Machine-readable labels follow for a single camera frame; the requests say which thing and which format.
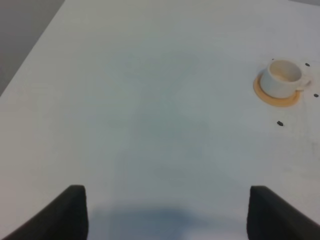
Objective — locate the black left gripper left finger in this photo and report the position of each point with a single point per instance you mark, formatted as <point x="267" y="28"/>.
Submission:
<point x="65" y="218"/>

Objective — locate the white empty teacup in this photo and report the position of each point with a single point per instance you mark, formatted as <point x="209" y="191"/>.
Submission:
<point x="283" y="77"/>

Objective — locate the orange coaster under front cup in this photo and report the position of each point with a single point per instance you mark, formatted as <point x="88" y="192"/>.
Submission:
<point x="276" y="102"/>

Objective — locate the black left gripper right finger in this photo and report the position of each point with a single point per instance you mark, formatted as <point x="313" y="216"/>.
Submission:
<point x="270" y="217"/>

